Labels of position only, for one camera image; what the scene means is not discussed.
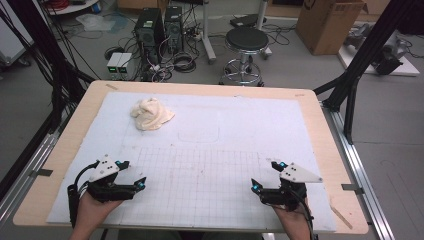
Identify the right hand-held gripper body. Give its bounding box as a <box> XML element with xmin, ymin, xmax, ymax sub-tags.
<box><xmin>259</xmin><ymin>162</ymin><xmax>324</xmax><ymax>212</ymax></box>

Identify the person's left hand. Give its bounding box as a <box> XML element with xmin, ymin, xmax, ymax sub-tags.
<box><xmin>75</xmin><ymin>192</ymin><xmax>123</xmax><ymax>231</ymax></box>

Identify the black metal frame post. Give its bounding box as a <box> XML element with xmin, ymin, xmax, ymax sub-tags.
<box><xmin>313</xmin><ymin>0</ymin><xmax>424</xmax><ymax>145</ymax></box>

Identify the white cabinet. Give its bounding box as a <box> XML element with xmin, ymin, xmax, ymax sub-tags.
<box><xmin>0</xmin><ymin>9</ymin><xmax>34</xmax><ymax>68</ymax></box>

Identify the white board with machine parts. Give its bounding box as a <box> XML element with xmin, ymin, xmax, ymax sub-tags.
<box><xmin>338</xmin><ymin>23</ymin><xmax>421</xmax><ymax>78</ymax></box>

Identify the aluminium rail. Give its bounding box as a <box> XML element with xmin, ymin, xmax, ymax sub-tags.
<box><xmin>0</xmin><ymin>131</ymin><xmax>61</xmax><ymax>228</ymax></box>
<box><xmin>321</xmin><ymin>101</ymin><xmax>396</xmax><ymax>240</ymax></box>

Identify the black frame post with cables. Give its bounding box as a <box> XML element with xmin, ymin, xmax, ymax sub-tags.
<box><xmin>0</xmin><ymin>0</ymin><xmax>96</xmax><ymax>134</ymax></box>

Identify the white grid mat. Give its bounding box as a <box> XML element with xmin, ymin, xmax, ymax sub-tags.
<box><xmin>46</xmin><ymin>91</ymin><xmax>337</xmax><ymax>233</ymax></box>

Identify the clear plastic bag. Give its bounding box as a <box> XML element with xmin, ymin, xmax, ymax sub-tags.
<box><xmin>75</xmin><ymin>13</ymin><xmax>117</xmax><ymax>33</ymax></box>

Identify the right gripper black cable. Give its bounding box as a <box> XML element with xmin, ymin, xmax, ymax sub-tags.
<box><xmin>293</xmin><ymin>189</ymin><xmax>318</xmax><ymax>240</ymax></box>

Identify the round white table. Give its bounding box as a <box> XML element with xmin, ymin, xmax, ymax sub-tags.
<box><xmin>43</xmin><ymin>0</ymin><xmax>101</xmax><ymax>16</ymax></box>

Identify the brown cardboard box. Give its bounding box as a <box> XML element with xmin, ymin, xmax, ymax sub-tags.
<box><xmin>295</xmin><ymin>0</ymin><xmax>368</xmax><ymax>56</ymax></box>

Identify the black round stool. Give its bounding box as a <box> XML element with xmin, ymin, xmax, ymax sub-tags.
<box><xmin>218</xmin><ymin>26</ymin><xmax>272</xmax><ymax>88</ymax></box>

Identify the flat black case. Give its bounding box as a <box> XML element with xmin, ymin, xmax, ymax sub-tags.
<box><xmin>229</xmin><ymin>13</ymin><xmax>268</xmax><ymax>29</ymax></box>

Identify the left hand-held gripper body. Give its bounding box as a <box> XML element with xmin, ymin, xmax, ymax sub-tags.
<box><xmin>87</xmin><ymin>154</ymin><xmax>138</xmax><ymax>203</ymax></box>

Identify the grey metal bracket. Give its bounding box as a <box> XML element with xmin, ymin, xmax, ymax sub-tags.
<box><xmin>29</xmin><ymin>168</ymin><xmax>54</xmax><ymax>178</ymax></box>
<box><xmin>341</xmin><ymin>183</ymin><xmax>365</xmax><ymax>195</ymax></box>

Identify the white desk leg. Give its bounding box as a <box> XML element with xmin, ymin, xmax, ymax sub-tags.
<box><xmin>255</xmin><ymin>0</ymin><xmax>273</xmax><ymax>60</ymax></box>
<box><xmin>199</xmin><ymin>0</ymin><xmax>218</xmax><ymax>65</ymax></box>

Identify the large black computer tower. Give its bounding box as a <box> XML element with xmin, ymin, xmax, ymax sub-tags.
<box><xmin>134</xmin><ymin>8</ymin><xmax>166</xmax><ymax>66</ymax></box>

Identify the thin wooden stick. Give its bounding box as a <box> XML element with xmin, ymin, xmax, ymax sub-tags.
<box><xmin>329</xmin><ymin>199</ymin><xmax>354</xmax><ymax>230</ymax></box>

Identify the white power supply box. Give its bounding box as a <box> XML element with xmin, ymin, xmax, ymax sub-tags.
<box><xmin>116</xmin><ymin>52</ymin><xmax>134</xmax><ymax>77</ymax></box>
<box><xmin>106</xmin><ymin>52</ymin><xmax>123</xmax><ymax>77</ymax></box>

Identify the coiled black cable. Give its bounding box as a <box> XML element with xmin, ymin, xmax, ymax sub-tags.
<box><xmin>171</xmin><ymin>51</ymin><xmax>198</xmax><ymax>74</ymax></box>
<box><xmin>103</xmin><ymin>45</ymin><xmax>125</xmax><ymax>61</ymax></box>

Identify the cream patterned cloth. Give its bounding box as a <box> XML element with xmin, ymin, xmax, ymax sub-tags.
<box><xmin>129</xmin><ymin>97</ymin><xmax>176</xmax><ymax>132</ymax></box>

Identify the slim black computer tower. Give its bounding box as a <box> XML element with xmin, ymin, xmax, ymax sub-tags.
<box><xmin>164</xmin><ymin>5</ymin><xmax>185</xmax><ymax>54</ymax></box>

